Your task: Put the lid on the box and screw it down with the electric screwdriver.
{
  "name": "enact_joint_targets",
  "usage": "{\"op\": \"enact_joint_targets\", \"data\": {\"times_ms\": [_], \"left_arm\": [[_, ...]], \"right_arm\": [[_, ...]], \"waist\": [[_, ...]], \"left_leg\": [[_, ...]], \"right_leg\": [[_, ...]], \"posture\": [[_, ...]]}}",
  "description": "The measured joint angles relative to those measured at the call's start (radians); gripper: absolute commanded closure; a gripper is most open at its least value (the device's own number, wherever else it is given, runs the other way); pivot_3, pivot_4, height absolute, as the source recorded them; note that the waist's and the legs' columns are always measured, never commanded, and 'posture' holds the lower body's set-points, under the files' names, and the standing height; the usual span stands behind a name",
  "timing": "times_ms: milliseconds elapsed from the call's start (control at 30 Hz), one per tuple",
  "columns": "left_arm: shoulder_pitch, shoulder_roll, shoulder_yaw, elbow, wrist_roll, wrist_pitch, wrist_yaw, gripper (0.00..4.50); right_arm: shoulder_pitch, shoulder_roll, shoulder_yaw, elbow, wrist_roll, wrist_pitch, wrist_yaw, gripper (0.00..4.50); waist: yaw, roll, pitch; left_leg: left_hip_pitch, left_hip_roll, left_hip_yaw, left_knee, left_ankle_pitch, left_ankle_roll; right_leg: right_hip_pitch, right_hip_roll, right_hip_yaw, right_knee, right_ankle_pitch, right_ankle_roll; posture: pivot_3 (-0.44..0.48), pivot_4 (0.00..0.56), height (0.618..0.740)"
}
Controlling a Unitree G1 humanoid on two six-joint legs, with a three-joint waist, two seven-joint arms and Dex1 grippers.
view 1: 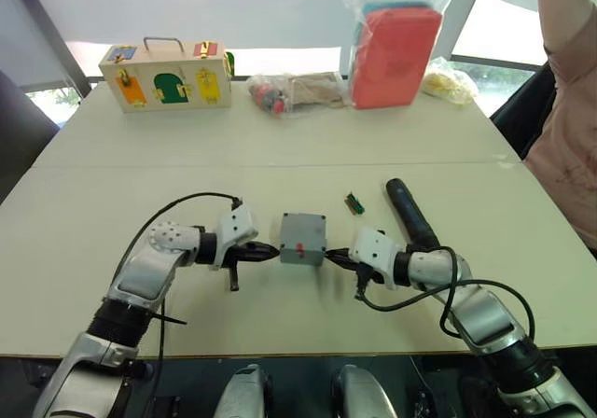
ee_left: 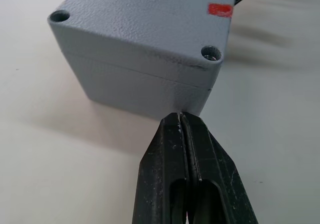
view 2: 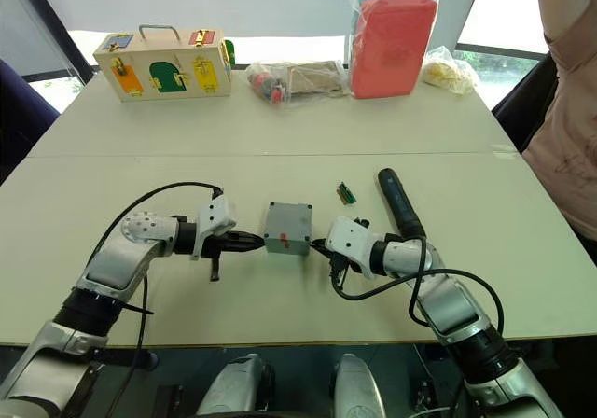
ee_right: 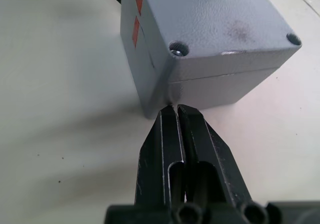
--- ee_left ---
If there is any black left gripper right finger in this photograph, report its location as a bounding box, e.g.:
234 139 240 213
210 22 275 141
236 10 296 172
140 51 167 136
180 112 256 224

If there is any red sticker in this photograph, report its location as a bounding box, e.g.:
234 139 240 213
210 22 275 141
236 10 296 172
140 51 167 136
208 3 233 18

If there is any grey metal box lid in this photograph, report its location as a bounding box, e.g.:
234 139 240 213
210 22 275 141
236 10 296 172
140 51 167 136
46 0 238 89

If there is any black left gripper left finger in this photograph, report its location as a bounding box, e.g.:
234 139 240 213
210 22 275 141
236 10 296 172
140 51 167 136
131 111 190 224

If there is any grey metal box base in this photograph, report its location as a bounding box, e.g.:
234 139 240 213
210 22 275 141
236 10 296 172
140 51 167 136
61 50 213 118

